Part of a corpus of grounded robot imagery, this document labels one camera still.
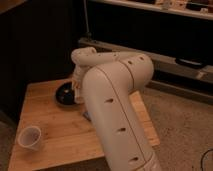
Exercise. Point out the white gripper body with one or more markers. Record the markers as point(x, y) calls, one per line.
point(76, 84)

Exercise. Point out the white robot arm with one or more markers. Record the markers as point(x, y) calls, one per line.
point(103, 81)

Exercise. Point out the black ceramic bowl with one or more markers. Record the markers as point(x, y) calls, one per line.
point(65, 95)

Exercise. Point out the blue-grey sponge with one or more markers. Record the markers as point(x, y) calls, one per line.
point(86, 115)

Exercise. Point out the metal pole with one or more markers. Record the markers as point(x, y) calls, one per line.
point(88, 33)

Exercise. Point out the wooden table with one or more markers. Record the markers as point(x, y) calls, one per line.
point(67, 137)

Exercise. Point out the clear plastic cup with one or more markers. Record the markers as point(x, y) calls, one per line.
point(30, 138)

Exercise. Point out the black flat object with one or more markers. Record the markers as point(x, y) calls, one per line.
point(190, 64)

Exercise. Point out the white shelf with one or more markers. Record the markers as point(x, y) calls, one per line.
point(177, 7)

